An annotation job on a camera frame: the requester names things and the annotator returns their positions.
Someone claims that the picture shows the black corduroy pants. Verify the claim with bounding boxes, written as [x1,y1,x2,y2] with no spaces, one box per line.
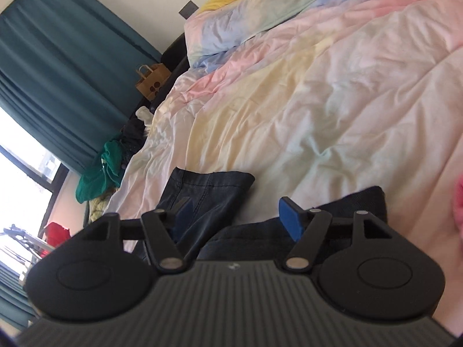
[133,167,389,265]

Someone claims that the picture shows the cream knitted garment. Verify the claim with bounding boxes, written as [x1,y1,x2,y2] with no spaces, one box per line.
[89,189,116,222]

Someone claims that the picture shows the green sweatshirt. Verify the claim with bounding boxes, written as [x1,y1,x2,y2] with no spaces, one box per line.
[75,133,125,204]

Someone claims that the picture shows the red hanging garment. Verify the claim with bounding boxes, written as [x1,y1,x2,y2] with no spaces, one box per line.
[44,222,71,248]

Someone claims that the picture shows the silver garment steamer stand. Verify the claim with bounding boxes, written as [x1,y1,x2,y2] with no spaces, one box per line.
[1,225,54,260]

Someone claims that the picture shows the pastel bed duvet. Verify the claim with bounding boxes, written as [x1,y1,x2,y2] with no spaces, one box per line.
[108,0,462,335]

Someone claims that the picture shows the brown paper bag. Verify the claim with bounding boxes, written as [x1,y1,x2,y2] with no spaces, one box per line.
[135,64,171,101]

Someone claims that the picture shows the teal left curtain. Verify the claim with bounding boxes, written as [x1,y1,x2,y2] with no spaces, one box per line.
[0,262,36,331]

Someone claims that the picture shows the teal curtain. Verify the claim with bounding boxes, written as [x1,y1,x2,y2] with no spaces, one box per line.
[0,262,36,331]
[1,0,161,172]

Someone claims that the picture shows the black armchair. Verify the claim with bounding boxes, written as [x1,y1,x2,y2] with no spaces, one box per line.
[161,34,190,92]

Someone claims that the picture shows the teal right curtain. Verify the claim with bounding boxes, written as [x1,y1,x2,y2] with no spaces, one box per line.
[1,0,161,172]

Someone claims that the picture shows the pastel pillow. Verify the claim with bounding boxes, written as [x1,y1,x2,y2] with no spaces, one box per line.
[183,0,463,70]

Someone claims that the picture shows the window with dark frame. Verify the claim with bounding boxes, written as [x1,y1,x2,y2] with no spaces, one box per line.
[0,111,69,236]

